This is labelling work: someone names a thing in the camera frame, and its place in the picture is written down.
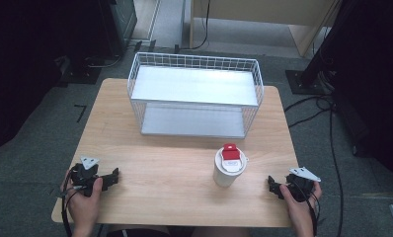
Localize black hanging cable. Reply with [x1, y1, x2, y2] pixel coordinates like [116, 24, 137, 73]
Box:
[173, 0, 212, 53]

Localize black stand base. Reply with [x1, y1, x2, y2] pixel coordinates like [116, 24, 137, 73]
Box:
[54, 54, 104, 86]
[284, 68, 337, 97]

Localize black floor cable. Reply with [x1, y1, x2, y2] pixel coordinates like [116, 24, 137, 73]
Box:
[283, 94, 347, 237]

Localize light wooden furniture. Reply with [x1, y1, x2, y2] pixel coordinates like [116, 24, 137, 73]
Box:
[189, 0, 345, 58]

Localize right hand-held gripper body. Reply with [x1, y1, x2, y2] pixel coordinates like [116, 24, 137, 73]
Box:
[284, 166, 322, 202]

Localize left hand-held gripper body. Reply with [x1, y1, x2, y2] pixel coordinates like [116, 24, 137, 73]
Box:
[68, 155, 103, 198]

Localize left hand-held gripper cable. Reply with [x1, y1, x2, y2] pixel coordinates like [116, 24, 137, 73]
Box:
[59, 164, 84, 237]

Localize person's right hand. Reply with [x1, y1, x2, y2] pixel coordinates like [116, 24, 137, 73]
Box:
[278, 181, 324, 232]

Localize white wire shelf rack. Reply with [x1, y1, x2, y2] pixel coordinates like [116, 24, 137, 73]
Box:
[126, 51, 266, 139]

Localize right hand-held gripper cable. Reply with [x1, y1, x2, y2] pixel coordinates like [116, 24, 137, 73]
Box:
[294, 179, 322, 237]

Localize hand-held gripper cable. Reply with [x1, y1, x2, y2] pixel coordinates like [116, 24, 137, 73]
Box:
[294, 179, 322, 237]
[59, 164, 84, 237]

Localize white cup with red lid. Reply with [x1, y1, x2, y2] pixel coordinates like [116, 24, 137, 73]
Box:
[212, 142, 250, 189]

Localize dark cabinet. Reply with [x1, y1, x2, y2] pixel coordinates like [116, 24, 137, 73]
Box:
[97, 0, 138, 57]

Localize person's left hand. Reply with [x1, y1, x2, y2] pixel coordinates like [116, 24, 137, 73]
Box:
[63, 169, 105, 232]

